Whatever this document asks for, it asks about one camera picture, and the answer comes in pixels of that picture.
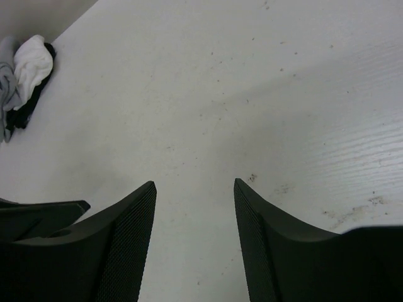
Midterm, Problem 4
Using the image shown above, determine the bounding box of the grey folded tank top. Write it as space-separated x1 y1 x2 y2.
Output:
1 36 22 143

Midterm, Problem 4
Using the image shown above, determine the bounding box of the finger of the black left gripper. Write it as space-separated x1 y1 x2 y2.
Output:
1 199 91 239

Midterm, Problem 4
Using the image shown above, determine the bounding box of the black folded tank top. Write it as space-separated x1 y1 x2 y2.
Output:
6 42 57 132

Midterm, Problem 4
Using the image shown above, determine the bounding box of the white folded tank top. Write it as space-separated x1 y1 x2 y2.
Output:
13 35 54 111

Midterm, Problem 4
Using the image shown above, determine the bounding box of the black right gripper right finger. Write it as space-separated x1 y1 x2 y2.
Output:
234 179 402 301

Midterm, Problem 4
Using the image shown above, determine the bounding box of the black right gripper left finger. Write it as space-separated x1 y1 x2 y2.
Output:
1 181 157 301

